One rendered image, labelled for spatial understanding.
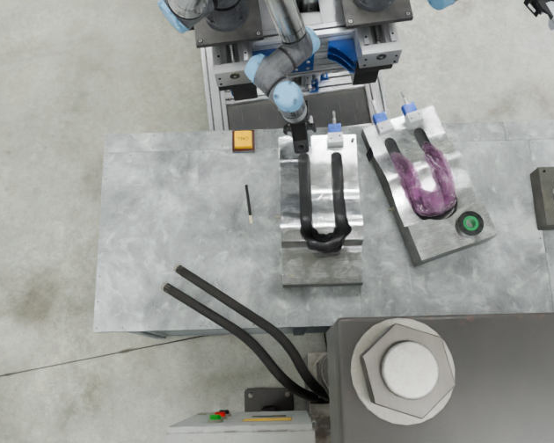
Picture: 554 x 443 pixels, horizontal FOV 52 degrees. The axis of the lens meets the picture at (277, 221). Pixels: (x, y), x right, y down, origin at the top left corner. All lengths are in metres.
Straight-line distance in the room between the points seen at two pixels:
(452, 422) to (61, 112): 2.78
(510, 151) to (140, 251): 1.32
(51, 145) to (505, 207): 2.19
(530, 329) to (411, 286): 1.23
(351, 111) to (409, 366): 2.20
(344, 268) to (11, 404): 1.75
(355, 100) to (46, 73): 1.65
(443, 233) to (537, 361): 1.19
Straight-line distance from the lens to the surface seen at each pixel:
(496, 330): 0.69
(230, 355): 2.67
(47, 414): 2.88
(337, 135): 1.89
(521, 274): 2.02
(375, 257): 1.91
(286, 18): 1.57
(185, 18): 1.74
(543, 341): 0.71
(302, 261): 1.83
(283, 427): 1.19
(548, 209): 2.04
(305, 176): 1.88
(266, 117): 2.71
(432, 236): 1.85
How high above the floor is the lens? 2.65
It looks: 75 degrees down
